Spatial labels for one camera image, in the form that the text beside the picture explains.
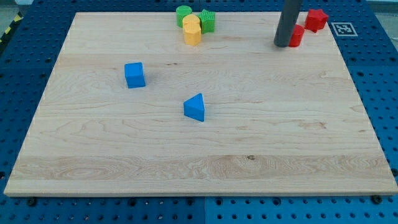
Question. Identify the white fiducial marker tag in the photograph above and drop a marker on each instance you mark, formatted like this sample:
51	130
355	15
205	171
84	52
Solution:
344	29

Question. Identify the blue cube block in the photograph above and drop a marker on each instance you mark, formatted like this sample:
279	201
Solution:
134	75

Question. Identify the green cylinder block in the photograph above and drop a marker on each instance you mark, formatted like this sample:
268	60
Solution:
181	12

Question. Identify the grey cylindrical robot pointer rod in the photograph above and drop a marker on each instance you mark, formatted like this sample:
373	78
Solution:
287	22

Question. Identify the yellow hexagon block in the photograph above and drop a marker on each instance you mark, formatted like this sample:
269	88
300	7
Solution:
192	34

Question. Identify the red star block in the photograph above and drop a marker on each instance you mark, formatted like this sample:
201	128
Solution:
315	20

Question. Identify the yellow cylinder block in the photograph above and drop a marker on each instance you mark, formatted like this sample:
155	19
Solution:
191	19

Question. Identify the yellow black hazard tape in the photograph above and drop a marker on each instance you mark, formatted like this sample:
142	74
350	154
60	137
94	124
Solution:
9	32

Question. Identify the green star block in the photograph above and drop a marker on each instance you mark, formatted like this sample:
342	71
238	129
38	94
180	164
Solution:
207	21

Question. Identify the red cylinder block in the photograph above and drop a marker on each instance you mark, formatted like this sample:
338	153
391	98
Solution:
297	36

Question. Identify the light wooden board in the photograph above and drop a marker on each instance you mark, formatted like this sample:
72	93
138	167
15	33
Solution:
278	121

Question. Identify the blue triangle block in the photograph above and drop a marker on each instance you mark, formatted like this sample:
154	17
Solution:
194	108

